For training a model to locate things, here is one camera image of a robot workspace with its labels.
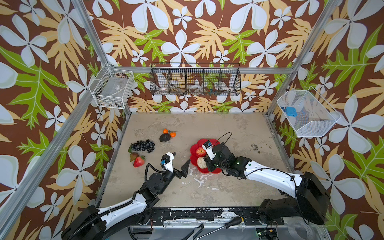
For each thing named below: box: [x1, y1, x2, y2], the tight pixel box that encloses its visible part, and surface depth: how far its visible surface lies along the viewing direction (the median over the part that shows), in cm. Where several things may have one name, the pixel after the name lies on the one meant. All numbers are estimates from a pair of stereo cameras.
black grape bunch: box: [131, 139, 155, 154], surface depth 100 cm
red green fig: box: [130, 152, 139, 162], surface depth 95 cm
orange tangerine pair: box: [162, 128, 177, 138], surface depth 107 cm
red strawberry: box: [133, 156, 145, 168], surface depth 92 cm
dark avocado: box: [159, 133, 171, 142], surface depth 103 cm
